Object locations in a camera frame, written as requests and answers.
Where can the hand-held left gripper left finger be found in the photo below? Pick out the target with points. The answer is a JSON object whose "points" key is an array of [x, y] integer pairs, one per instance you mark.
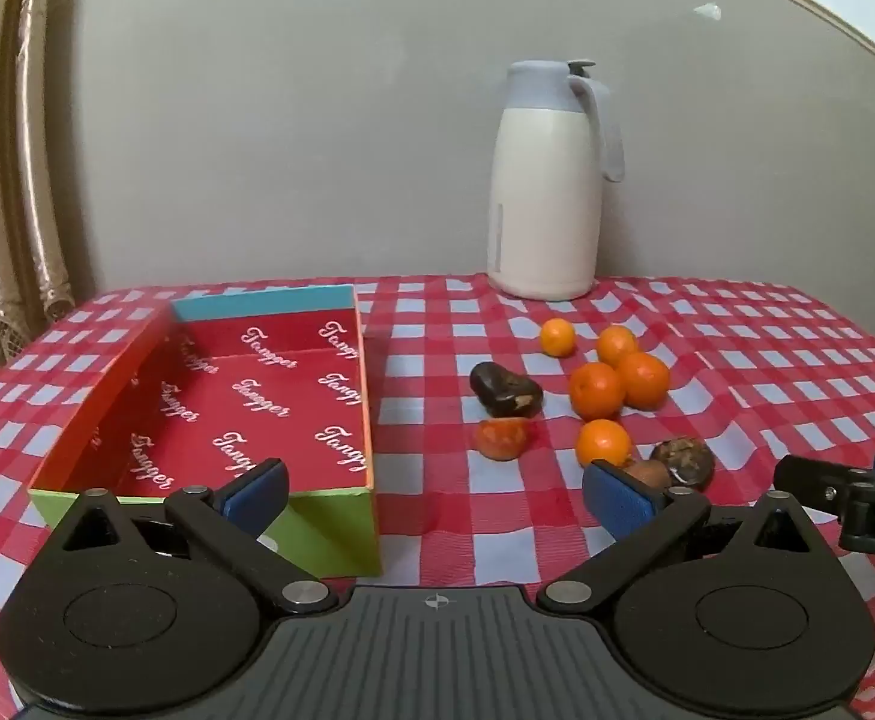
{"points": [[257, 496]]}

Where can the small orange mandarin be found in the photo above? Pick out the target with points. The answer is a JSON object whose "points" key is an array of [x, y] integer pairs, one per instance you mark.
{"points": [[557, 337]]}

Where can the red printed cardboard box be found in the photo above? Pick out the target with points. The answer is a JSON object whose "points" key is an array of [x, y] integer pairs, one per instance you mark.
{"points": [[257, 390]]}

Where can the brown kiwi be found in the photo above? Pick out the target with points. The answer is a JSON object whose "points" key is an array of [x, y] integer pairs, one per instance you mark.
{"points": [[647, 472]]}

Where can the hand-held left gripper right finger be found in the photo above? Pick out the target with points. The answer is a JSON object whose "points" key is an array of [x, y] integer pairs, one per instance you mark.
{"points": [[617, 501]]}

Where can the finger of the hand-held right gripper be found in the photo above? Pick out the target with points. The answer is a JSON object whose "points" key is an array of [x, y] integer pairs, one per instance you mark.
{"points": [[812, 481]]}

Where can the beige curtain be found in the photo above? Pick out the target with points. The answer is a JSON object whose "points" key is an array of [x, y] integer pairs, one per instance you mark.
{"points": [[2, 202]]}

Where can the dark mottled passion fruit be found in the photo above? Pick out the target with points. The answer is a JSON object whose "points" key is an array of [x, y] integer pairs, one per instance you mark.
{"points": [[685, 457]]}

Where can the red white checkered tablecloth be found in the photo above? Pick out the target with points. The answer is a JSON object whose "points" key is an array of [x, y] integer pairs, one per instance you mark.
{"points": [[445, 480]]}

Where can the cream thermos jug grey lid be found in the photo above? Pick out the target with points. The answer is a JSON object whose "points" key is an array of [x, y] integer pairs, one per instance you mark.
{"points": [[542, 202]]}

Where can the dark brown avocado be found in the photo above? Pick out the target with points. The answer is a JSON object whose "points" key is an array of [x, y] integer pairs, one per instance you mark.
{"points": [[505, 388]]}

